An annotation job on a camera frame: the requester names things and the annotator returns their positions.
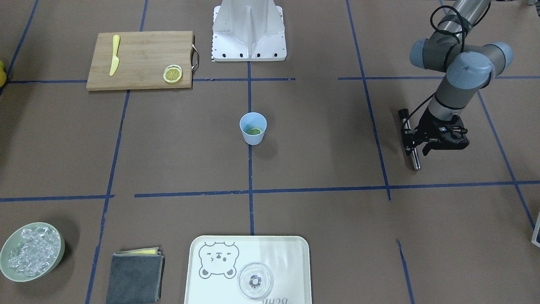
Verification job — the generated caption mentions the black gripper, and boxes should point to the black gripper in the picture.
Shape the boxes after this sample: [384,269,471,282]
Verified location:
[401,111,470,156]

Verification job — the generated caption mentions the steel muddler with black tip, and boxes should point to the steel muddler with black tip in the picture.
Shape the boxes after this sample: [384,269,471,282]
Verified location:
[398,108,421,171]

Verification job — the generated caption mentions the lemon slice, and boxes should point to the lemon slice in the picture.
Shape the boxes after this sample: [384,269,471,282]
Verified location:
[162,64,183,84]
[245,127,263,136]

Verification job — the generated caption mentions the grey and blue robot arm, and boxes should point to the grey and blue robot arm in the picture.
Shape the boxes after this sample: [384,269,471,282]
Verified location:
[399,0,514,156]

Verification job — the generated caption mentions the light blue plastic cup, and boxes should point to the light blue plastic cup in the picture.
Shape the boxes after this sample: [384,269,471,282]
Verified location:
[239,112,267,146]

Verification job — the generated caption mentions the lemon slice on board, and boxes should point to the lemon slice on board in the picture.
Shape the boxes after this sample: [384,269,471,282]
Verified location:
[162,64,183,84]

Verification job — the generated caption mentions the white bear serving tray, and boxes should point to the white bear serving tray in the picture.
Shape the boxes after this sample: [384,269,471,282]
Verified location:
[184,235,313,304]

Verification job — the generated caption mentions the wooden cutting board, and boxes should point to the wooden cutting board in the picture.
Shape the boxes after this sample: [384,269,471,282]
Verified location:
[86,31,197,92]

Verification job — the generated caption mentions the grey folded cloth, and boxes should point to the grey folded cloth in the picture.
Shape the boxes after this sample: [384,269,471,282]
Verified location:
[106,247,164,304]

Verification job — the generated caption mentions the yellow plastic knife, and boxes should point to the yellow plastic knife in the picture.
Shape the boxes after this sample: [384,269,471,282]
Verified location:
[109,34,120,76]

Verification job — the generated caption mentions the green bowl of ice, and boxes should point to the green bowl of ice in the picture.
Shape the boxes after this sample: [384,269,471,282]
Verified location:
[1,223,65,282]

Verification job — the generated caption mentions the whole yellow lemons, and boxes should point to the whole yellow lemons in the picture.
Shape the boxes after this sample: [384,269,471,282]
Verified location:
[0,61,7,88]

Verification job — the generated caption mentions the white wire cup rack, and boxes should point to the white wire cup rack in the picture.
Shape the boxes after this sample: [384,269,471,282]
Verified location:
[531,213,540,248]

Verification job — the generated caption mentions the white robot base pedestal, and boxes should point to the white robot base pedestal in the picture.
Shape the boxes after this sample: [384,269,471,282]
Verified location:
[211,0,287,62]

